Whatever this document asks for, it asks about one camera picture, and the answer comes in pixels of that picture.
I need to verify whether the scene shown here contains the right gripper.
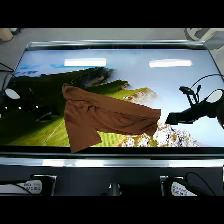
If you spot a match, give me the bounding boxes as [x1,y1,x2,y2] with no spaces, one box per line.
[165,107,198,126]

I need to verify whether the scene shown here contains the brown T-shirt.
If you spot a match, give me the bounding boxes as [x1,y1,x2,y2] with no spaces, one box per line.
[61,83,162,154]

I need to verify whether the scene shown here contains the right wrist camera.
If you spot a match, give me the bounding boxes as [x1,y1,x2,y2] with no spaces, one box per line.
[178,84,203,108]

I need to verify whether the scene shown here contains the black cable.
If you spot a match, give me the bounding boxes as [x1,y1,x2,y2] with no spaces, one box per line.
[191,73,224,92]
[0,62,16,74]
[184,171,218,197]

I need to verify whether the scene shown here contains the silver frame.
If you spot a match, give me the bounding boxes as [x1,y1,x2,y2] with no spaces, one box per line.
[0,155,224,197]

